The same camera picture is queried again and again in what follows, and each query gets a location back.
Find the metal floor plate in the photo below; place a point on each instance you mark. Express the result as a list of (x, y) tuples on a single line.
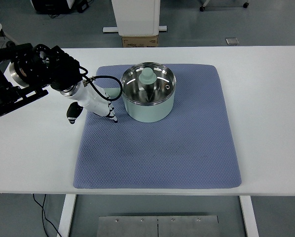
[(159, 226)]

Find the black device on floor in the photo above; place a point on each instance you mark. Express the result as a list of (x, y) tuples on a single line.
[(60, 6)]

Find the white table leg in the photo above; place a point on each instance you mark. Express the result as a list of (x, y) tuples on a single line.
[(248, 216), (67, 215)]

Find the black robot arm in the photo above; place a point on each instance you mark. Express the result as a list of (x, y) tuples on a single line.
[(25, 72)]

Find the wheeled cart legs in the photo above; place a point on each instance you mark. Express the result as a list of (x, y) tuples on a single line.
[(206, 5)]

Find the white table left leg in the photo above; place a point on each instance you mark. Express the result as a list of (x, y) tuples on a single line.
[(67, 215)]

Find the white cabinet on stand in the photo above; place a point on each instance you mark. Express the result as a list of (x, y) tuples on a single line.
[(136, 18)]

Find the white robotic hand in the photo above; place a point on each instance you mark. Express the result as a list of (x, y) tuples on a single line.
[(87, 97)]

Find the green pot with glass lid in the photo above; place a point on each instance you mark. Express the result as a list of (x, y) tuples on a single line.
[(148, 90)]

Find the cardboard box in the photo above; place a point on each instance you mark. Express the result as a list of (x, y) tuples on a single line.
[(139, 41)]

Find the white table right leg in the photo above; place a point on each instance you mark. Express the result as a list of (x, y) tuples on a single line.
[(248, 216)]

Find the grey floor socket cover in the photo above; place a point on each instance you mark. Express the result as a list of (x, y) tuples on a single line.
[(232, 41)]

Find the blue quilted mat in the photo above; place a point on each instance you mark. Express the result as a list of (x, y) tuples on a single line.
[(191, 148)]

